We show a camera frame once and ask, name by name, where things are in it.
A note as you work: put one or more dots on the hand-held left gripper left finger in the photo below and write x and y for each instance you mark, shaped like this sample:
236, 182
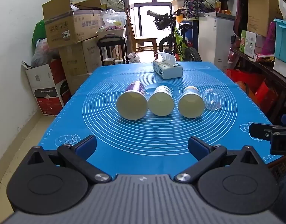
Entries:
85, 145

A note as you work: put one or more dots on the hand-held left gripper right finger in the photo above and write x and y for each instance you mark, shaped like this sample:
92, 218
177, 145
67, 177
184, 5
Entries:
198, 146

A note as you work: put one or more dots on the white printed paper cup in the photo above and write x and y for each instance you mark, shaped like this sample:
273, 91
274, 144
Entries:
192, 103
161, 102

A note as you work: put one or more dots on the purple printed paper cup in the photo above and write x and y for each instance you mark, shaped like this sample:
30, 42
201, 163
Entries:
133, 102

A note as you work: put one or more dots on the red gift box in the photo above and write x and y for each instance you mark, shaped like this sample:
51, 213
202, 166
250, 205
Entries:
265, 95

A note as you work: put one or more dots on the dark wooden shelf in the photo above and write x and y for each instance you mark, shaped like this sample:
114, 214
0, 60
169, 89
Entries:
269, 74

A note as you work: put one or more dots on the blue silicone baking mat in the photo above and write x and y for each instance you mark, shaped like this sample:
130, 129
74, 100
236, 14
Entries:
143, 135

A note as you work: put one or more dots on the red paper bag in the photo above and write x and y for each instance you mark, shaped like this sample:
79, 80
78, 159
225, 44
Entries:
241, 75

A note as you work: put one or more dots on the small brown cardboard box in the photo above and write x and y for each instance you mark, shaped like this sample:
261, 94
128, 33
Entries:
77, 82

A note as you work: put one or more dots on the white and red carton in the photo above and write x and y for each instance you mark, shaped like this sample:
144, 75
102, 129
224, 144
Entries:
49, 91

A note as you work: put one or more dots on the teal plastic bin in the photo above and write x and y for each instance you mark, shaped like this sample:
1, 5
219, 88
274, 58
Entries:
284, 39

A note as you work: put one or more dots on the white tissue box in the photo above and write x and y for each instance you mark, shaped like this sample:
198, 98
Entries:
168, 70

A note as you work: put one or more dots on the pink mesh bag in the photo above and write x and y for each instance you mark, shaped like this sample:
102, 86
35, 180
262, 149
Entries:
269, 38

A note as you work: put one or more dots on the green and white box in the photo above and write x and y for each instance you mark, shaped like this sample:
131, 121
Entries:
251, 43

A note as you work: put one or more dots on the large brown cardboard box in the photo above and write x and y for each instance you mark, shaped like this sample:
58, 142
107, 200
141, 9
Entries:
80, 56

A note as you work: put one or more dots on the white chest freezer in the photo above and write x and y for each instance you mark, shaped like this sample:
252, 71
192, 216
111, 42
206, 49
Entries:
217, 39

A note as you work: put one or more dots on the crumpled white plastic bag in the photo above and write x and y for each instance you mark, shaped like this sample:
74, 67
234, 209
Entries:
134, 57

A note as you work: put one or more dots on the black trolley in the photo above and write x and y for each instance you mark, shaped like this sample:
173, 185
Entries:
111, 47

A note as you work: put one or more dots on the clear bag of red things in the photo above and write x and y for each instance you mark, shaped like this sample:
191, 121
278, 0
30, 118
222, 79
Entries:
43, 51

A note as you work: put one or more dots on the green bicycle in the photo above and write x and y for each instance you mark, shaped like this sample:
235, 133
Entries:
180, 44

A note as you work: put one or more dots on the tall brown cardboard box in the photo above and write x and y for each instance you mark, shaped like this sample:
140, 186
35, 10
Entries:
262, 11

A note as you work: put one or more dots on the wooden chair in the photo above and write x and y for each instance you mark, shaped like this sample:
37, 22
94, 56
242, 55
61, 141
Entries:
143, 42

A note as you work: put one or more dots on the dark red hanging bag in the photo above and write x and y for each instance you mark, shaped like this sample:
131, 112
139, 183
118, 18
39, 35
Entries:
241, 9

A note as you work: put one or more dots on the open cardboard box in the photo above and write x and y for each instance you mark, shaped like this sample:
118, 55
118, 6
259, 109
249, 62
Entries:
70, 25

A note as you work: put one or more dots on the green bag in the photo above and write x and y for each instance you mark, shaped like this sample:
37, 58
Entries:
39, 31

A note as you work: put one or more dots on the clear bag of packets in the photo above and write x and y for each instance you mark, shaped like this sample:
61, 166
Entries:
113, 21

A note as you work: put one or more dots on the orange drink bottle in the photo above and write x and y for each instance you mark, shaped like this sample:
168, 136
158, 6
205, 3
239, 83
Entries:
218, 5

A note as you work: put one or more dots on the floral fabric bag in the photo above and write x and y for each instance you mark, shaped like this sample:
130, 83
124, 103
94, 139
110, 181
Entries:
195, 4

